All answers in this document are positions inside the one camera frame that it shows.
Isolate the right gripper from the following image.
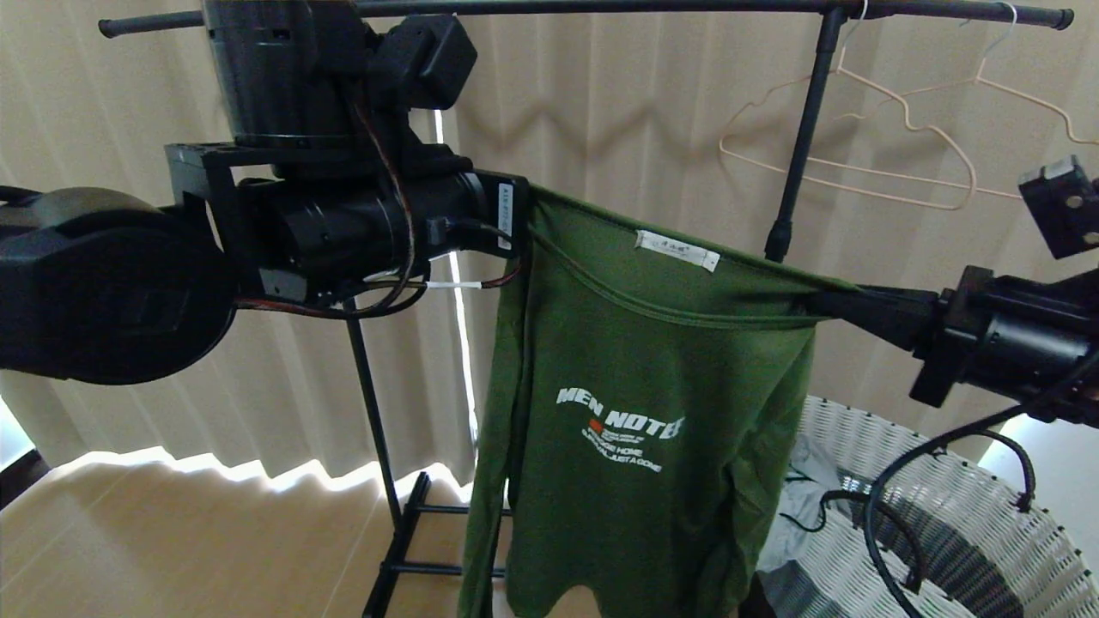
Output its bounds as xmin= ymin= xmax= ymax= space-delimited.
xmin=908 ymin=264 xmax=1099 ymax=426

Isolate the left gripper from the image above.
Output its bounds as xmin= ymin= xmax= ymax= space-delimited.
xmin=236 ymin=159 xmax=530 ymax=301

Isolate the pink clothes hanger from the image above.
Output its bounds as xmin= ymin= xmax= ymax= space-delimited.
xmin=718 ymin=17 xmax=980 ymax=212
xmin=807 ymin=4 xmax=1099 ymax=200

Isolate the green long-sleeved shirt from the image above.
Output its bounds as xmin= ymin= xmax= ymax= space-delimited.
xmin=459 ymin=185 xmax=859 ymax=618

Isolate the white laundry basket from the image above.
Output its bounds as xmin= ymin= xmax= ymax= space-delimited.
xmin=760 ymin=395 xmax=1099 ymax=618

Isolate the black clothes rack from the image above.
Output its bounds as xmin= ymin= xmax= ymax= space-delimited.
xmin=97 ymin=0 xmax=1076 ymax=618

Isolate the pale grey garment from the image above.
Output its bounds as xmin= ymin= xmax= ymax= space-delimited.
xmin=756 ymin=433 xmax=851 ymax=618

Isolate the beige curtain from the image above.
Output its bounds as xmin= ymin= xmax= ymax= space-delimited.
xmin=0 ymin=0 xmax=1099 ymax=507

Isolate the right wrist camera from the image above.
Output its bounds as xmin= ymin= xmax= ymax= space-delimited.
xmin=1017 ymin=154 xmax=1099 ymax=260

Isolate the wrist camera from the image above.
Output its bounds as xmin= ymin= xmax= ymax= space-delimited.
xmin=348 ymin=15 xmax=479 ymax=168
xmin=1017 ymin=154 xmax=1099 ymax=260

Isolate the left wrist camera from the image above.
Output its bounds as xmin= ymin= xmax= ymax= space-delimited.
xmin=348 ymin=15 xmax=479 ymax=168

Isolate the black cable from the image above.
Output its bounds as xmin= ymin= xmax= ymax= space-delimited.
xmin=863 ymin=343 xmax=1099 ymax=618

